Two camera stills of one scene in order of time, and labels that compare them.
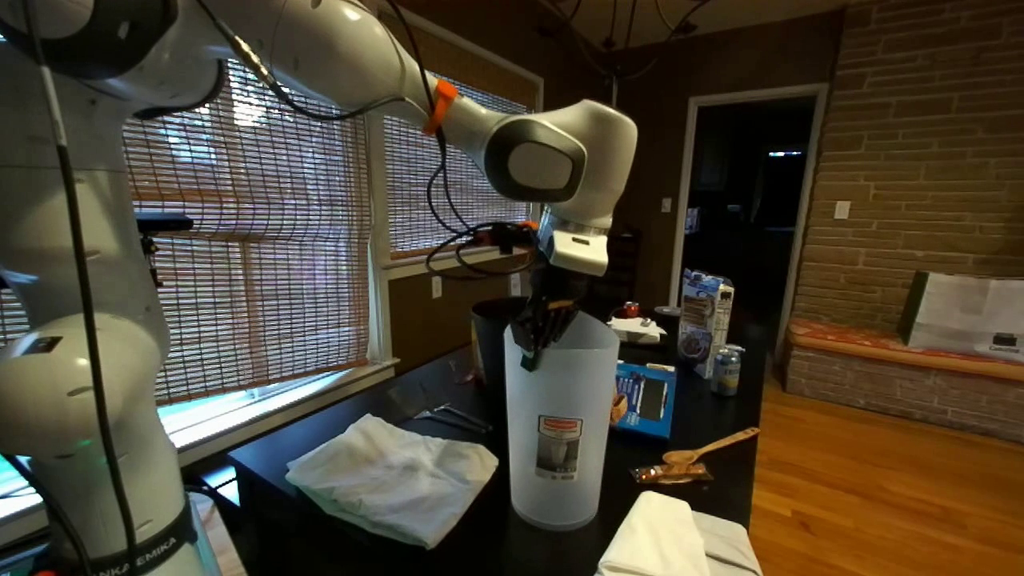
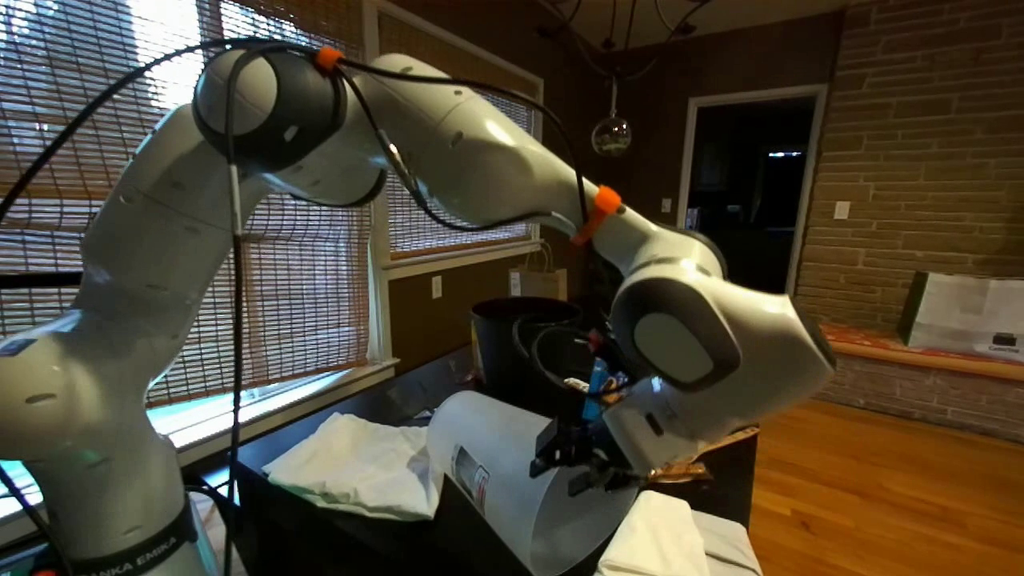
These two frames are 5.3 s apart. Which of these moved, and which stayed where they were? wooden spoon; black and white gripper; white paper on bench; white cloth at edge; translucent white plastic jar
Moved: black and white gripper; translucent white plastic jar
Stayed: wooden spoon; white cloth at edge; white paper on bench
